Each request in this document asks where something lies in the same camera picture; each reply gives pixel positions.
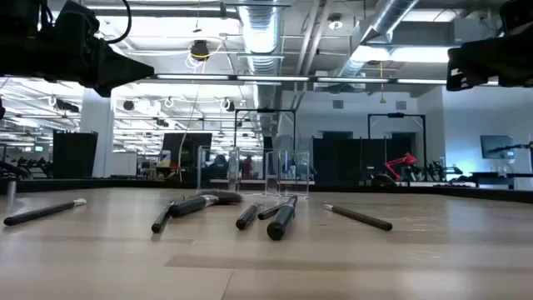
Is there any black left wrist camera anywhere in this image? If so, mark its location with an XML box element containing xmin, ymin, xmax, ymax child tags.
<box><xmin>53</xmin><ymin>0</ymin><xmax>101</xmax><ymax>43</ymax></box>

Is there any wide black partition wall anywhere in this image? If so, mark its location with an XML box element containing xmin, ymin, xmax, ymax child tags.
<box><xmin>312</xmin><ymin>131</ymin><xmax>417</xmax><ymax>185</ymax></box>

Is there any black display panel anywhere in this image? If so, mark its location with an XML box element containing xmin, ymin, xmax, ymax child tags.
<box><xmin>161</xmin><ymin>132</ymin><xmax>213</xmax><ymax>180</ymax></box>

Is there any smooth silver ventilation duct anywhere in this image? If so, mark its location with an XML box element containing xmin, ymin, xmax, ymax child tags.
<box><xmin>332</xmin><ymin>0</ymin><xmax>420</xmax><ymax>80</ymax></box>

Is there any yellow hanging pendant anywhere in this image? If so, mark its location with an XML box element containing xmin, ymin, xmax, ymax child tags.
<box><xmin>377</xmin><ymin>61</ymin><xmax>387</xmax><ymax>105</ymax></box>

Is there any black partition panel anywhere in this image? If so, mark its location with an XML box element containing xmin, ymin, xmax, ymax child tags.
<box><xmin>52</xmin><ymin>131</ymin><xmax>99</xmax><ymax>179</ymax></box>

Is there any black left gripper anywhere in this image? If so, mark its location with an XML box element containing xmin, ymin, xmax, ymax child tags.
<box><xmin>41</xmin><ymin>24</ymin><xmax>155</xmax><ymax>99</ymax></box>

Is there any corrugated silver ventilation duct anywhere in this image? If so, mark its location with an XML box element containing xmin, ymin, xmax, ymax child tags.
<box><xmin>237</xmin><ymin>0</ymin><xmax>285</xmax><ymax>76</ymax></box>

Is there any black background robot equipment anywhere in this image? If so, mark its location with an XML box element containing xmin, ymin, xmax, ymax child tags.
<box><xmin>416</xmin><ymin>160</ymin><xmax>463</xmax><ymax>183</ymax></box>

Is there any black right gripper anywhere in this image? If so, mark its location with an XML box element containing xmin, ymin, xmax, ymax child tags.
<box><xmin>446</xmin><ymin>31</ymin><xmax>533</xmax><ymax>92</ymax></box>

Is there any long light bar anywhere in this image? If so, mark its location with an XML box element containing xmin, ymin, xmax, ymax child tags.
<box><xmin>152</xmin><ymin>72</ymin><xmax>449</xmax><ymax>86</ymax></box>

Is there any black reel yellow cord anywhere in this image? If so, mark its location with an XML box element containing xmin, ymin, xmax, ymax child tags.
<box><xmin>189</xmin><ymin>39</ymin><xmax>212</xmax><ymax>63</ymax></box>

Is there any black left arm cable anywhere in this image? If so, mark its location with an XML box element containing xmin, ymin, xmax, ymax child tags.
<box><xmin>97</xmin><ymin>0</ymin><xmax>132</xmax><ymax>45</ymax></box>

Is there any thin black makeup brush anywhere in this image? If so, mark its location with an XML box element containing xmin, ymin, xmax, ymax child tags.
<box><xmin>2</xmin><ymin>197</ymin><xmax>88</xmax><ymax>228</ymax></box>
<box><xmin>323</xmin><ymin>202</ymin><xmax>394</xmax><ymax>233</ymax></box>

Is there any person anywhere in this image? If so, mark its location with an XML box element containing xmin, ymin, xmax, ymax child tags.
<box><xmin>207</xmin><ymin>153</ymin><xmax>229</xmax><ymax>181</ymax></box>
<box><xmin>240</xmin><ymin>153</ymin><xmax>254</xmax><ymax>180</ymax></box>

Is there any wall monitor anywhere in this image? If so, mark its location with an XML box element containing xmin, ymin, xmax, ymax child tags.
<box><xmin>479</xmin><ymin>133</ymin><xmax>517</xmax><ymax>161</ymax></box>

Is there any white cabinet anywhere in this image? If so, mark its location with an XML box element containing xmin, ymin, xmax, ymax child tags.
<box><xmin>110</xmin><ymin>152</ymin><xmax>138</xmax><ymax>177</ymax></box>

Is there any thick-handled black makeup brush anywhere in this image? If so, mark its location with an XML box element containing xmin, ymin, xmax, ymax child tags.
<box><xmin>266</xmin><ymin>194</ymin><xmax>299</xmax><ymax>242</ymax></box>

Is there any black aluminium table frame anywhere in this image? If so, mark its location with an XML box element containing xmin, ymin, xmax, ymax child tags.
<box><xmin>0</xmin><ymin>177</ymin><xmax>533</xmax><ymax>204</ymax></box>

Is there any dark background table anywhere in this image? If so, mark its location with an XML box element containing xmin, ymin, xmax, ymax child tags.
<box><xmin>447</xmin><ymin>169</ymin><xmax>533</xmax><ymax>191</ymax></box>

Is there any clear acrylic brush organizer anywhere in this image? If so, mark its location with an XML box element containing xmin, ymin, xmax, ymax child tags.
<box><xmin>197</xmin><ymin>144</ymin><xmax>311</xmax><ymax>198</ymax></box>

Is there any large fan makeup brush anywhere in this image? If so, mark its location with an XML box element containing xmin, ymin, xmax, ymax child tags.
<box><xmin>167</xmin><ymin>189</ymin><xmax>243</xmax><ymax>218</ymax></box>

